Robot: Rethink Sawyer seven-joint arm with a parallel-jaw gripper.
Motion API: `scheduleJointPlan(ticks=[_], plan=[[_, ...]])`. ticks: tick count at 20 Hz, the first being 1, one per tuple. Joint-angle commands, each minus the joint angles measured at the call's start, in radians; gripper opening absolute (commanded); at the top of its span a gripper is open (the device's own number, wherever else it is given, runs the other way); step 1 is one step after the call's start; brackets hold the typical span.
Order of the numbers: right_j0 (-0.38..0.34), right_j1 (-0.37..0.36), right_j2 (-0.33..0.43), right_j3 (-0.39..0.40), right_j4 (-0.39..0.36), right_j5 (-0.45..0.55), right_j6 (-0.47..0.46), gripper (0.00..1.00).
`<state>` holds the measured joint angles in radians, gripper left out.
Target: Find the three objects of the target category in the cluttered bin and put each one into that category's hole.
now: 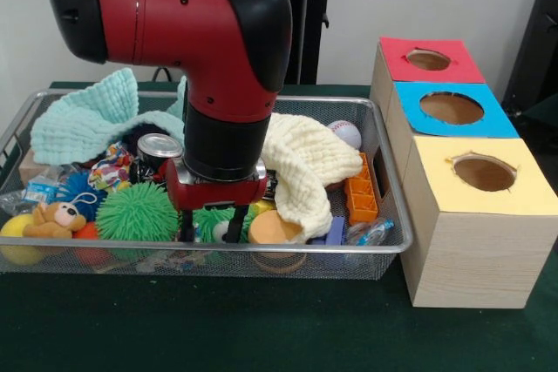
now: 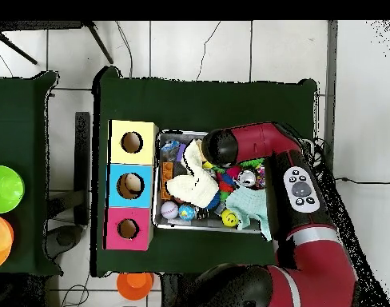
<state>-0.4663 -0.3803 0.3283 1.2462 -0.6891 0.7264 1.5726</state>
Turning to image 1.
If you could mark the mint green waffle cloth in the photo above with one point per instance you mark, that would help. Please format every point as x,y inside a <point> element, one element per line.
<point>78,128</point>

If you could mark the clear plastic packet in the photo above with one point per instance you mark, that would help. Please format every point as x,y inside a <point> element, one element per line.
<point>370,232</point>

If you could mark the orange plastic building block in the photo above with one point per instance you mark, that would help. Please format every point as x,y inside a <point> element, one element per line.
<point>362,202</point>

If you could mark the colourful patterned fabric bundle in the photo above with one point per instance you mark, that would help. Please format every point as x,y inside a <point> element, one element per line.
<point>109,169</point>

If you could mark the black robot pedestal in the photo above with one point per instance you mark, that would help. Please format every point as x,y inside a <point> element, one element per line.
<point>314,19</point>

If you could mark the dark green side tablecloth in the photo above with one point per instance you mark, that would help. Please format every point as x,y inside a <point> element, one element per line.
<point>547,110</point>

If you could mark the white baseball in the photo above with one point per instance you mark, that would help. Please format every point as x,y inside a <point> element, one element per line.
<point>346,134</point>

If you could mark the green spiky rubber ball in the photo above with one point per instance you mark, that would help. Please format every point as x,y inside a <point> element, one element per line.
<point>135,215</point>

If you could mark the small brown teddy bear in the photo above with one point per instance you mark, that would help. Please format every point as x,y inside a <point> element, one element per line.
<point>52,221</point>

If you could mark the cream yellow waffle cloth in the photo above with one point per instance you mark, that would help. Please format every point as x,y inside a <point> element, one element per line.
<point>305,158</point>

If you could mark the green spiky ball with eyes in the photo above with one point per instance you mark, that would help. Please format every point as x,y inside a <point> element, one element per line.
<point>209,219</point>

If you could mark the tan toy burger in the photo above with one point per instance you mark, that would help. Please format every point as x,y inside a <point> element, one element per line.
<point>266,228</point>

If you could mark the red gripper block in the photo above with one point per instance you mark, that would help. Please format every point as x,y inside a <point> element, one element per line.
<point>218,195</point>

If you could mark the black drink can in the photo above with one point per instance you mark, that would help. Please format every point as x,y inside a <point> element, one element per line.
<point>159,150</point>

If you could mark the black monitor on stand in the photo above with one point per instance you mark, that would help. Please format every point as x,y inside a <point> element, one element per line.
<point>536,62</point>

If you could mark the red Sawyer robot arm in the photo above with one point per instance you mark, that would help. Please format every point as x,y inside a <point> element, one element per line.
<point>174,10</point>

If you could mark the plain yellow foam ball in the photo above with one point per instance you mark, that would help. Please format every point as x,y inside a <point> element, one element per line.
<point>13,228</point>

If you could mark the wooden box with three holes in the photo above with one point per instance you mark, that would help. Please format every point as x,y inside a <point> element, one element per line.
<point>479,259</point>

